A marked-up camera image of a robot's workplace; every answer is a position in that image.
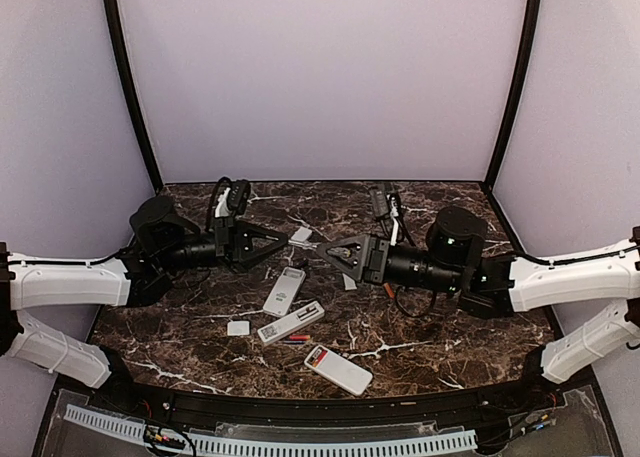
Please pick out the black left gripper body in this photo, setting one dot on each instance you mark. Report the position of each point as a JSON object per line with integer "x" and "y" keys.
{"x": 226, "y": 244}

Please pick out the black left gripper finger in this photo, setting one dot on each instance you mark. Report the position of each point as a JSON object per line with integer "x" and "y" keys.
{"x": 251, "y": 253}
{"x": 250, "y": 232}

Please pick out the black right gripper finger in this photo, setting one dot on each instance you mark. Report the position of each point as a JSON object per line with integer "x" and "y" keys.
{"x": 347, "y": 246}
{"x": 347, "y": 261}

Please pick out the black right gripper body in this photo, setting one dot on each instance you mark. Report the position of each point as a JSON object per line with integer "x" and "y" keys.
{"x": 376, "y": 261}

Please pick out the long white battery cover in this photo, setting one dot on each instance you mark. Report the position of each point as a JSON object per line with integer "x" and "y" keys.
{"x": 349, "y": 283}

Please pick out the orange battery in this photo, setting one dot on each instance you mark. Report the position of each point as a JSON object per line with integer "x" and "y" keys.
{"x": 389, "y": 291}

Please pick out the white TCL remote control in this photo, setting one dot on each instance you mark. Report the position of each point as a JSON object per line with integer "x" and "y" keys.
{"x": 284, "y": 292}

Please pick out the small white buttoned remote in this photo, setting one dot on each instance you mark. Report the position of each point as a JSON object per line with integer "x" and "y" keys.
{"x": 291, "y": 323}

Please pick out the curved white battery cover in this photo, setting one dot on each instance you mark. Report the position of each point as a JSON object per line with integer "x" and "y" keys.
{"x": 239, "y": 328}

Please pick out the red blue battery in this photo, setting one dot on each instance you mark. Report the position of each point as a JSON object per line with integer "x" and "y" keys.
{"x": 299, "y": 337}

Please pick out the white remote face down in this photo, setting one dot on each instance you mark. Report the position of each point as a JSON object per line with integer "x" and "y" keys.
{"x": 343, "y": 373}

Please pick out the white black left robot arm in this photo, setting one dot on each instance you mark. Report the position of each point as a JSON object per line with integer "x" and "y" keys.
{"x": 137, "y": 275}

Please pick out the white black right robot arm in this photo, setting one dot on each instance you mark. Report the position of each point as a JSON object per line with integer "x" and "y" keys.
{"x": 453, "y": 263}

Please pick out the red black battery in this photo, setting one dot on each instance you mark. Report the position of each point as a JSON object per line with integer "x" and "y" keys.
{"x": 315, "y": 357}

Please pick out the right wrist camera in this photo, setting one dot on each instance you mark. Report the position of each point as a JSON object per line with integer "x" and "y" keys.
{"x": 386, "y": 207}

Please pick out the black front rail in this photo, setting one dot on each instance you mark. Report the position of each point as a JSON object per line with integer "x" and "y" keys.
{"x": 483, "y": 405}

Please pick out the white slotted cable duct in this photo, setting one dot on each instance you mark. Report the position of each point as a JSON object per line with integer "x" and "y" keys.
{"x": 246, "y": 440}

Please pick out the black left corner post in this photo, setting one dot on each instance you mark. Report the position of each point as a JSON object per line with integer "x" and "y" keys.
{"x": 129, "y": 90}

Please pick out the black corner post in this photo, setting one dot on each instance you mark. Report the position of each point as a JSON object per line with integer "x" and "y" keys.
{"x": 129, "y": 90}
{"x": 518, "y": 79}

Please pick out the black right corner post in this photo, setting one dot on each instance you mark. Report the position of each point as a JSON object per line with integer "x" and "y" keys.
{"x": 518, "y": 79}

